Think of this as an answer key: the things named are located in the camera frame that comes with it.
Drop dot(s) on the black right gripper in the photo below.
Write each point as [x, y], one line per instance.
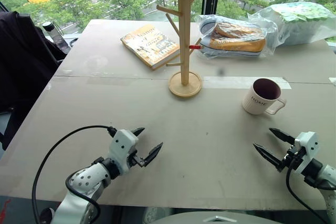
[292, 157]

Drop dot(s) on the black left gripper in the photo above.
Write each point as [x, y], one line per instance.
[136, 159]

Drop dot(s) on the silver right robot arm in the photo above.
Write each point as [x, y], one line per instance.
[328, 179]

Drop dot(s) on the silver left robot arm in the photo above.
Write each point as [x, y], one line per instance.
[86, 179]

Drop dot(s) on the wooden mug tree stand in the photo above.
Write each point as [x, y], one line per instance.
[184, 37]

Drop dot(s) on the white ribbed mug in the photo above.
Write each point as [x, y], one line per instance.
[256, 103]

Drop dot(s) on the orange paperback book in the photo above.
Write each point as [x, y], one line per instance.
[149, 45]

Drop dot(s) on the grey rounded robot torso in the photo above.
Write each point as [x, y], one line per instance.
[210, 218]

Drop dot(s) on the plastic bag with green prints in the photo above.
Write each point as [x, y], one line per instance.
[302, 27]

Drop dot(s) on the water bottle with black cap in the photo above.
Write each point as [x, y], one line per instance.
[56, 37]

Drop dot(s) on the black jacket on chair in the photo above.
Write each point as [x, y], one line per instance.
[23, 72]

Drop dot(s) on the red object under table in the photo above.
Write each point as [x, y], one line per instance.
[4, 209]

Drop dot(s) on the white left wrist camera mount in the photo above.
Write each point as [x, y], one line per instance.
[122, 142]

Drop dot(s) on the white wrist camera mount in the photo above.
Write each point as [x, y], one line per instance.
[309, 142]
[122, 142]

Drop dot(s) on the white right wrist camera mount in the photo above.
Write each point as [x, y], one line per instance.
[309, 142]

